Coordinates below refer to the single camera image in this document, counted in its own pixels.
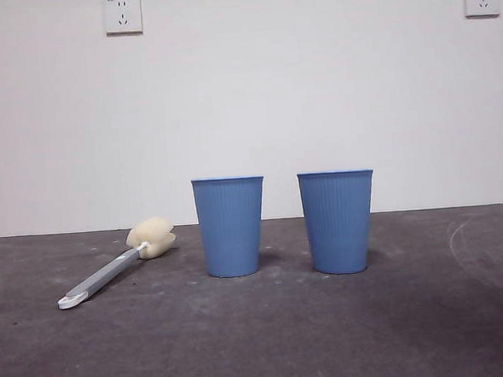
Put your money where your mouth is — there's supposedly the sponge cup brush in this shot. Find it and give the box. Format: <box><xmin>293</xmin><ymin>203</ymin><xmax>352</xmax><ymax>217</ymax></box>
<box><xmin>52</xmin><ymin>215</ymin><xmax>179</xmax><ymax>311</ymax></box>

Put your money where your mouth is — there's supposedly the blue ribbed plastic cup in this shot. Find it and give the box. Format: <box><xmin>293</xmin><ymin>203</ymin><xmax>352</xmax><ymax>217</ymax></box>
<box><xmin>189</xmin><ymin>174</ymin><xmax>270</xmax><ymax>281</ymax></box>
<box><xmin>296</xmin><ymin>167</ymin><xmax>380</xmax><ymax>277</ymax></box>

